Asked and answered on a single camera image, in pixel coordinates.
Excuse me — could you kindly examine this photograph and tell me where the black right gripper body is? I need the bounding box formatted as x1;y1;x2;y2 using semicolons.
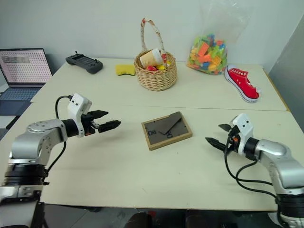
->
224;125;240;154

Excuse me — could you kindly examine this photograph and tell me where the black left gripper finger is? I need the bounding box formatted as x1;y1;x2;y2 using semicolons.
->
91;110;109;120
98;120;122;133

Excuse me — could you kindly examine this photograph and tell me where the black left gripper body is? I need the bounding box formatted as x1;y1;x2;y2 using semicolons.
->
80;111;101;137

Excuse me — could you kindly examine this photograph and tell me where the open laptop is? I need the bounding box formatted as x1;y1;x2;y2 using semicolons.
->
0;48;53;116

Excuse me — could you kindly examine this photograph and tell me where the red canvas sneaker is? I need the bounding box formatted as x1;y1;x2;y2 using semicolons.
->
224;64;263;104

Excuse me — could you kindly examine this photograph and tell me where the yellow sponge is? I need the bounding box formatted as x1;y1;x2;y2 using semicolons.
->
115;64;136;77

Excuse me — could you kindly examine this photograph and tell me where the black handheld controller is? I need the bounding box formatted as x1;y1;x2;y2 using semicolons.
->
65;51;104;75

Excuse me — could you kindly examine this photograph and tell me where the bag of colourful building blocks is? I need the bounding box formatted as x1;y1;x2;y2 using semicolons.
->
186;2;251;76

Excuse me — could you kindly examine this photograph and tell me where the ribbed paper cup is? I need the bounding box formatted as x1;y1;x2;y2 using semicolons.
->
139;48;163;68

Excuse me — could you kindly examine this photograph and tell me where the yellow toy piece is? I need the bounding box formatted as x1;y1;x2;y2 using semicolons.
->
156;60;172;71

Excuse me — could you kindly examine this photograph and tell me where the grey partition panel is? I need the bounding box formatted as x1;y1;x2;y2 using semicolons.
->
268;19;304;133

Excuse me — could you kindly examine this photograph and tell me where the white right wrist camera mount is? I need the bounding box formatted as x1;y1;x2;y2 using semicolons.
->
229;113;254;156

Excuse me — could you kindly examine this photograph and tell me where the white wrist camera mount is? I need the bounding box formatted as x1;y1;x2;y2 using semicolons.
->
67;93;93;138
229;113;254;156

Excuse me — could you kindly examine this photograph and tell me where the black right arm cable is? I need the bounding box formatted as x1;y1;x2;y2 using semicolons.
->
224;135;280;198

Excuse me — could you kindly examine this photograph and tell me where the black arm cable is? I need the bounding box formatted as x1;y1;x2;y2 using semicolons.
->
224;135;280;198
44;95;73;173

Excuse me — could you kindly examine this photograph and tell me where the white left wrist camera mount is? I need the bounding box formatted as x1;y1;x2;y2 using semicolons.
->
67;93;93;138

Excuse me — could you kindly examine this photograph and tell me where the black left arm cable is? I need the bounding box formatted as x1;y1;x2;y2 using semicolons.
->
44;95;73;173

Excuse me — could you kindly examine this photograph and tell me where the wooden tray with grey insert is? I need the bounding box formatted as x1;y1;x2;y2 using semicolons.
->
141;111;193;151

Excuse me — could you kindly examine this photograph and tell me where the wicker basket with handle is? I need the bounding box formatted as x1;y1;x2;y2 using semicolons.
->
133;18;178;92

